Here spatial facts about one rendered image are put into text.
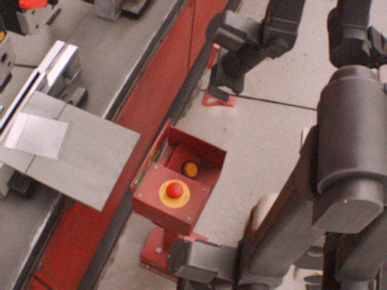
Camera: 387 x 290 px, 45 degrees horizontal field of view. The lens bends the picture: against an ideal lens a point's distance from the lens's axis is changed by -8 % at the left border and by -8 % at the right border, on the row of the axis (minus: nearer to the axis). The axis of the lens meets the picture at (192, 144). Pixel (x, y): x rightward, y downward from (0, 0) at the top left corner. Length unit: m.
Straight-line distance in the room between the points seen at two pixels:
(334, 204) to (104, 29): 1.08
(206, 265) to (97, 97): 0.63
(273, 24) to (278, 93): 1.47
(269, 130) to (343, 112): 1.87
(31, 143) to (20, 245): 0.23
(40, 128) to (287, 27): 0.54
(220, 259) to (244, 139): 1.49
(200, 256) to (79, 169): 0.38
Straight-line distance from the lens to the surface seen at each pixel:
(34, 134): 1.05
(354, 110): 0.35
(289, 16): 0.85
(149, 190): 1.20
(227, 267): 0.72
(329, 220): 0.36
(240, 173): 2.09
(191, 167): 1.28
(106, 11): 1.34
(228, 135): 2.16
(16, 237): 1.11
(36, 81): 1.12
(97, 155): 1.00
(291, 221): 0.46
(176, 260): 0.72
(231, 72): 0.99
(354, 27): 0.86
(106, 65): 1.27
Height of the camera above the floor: 1.90
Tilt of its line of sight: 63 degrees down
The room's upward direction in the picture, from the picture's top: 8 degrees clockwise
